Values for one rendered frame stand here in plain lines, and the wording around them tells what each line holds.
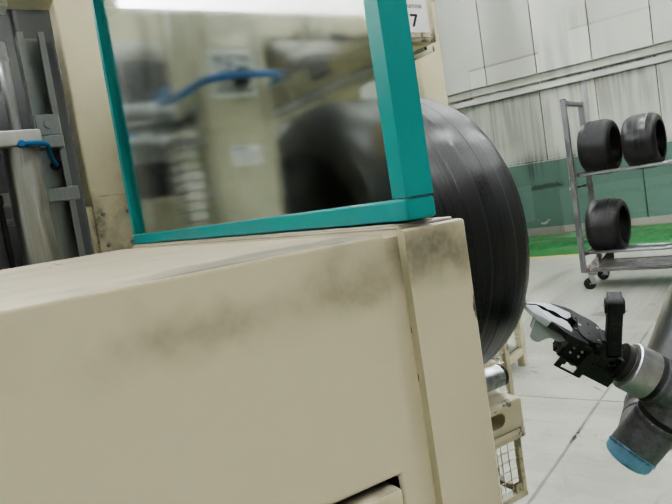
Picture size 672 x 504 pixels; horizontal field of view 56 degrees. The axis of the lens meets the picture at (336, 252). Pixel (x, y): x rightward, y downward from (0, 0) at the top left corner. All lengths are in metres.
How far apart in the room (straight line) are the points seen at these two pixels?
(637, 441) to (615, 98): 11.36
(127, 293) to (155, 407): 0.05
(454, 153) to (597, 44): 11.64
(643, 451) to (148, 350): 1.14
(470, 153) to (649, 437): 0.61
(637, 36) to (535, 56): 1.76
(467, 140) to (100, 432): 0.92
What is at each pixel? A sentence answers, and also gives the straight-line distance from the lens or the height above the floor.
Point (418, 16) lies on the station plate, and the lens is 1.65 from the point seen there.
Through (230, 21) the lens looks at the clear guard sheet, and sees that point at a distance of 0.49.
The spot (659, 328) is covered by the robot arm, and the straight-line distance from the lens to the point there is 1.40.
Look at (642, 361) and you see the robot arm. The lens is 1.23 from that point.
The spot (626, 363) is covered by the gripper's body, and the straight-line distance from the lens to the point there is 1.23.
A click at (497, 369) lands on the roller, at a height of 0.92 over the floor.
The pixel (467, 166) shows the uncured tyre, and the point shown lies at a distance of 1.06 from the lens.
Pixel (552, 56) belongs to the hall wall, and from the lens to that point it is 12.86.
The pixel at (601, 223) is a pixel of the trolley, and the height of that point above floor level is 0.66.
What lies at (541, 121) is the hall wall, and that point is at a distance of 12.82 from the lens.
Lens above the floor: 1.29
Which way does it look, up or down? 5 degrees down
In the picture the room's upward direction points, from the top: 9 degrees counter-clockwise
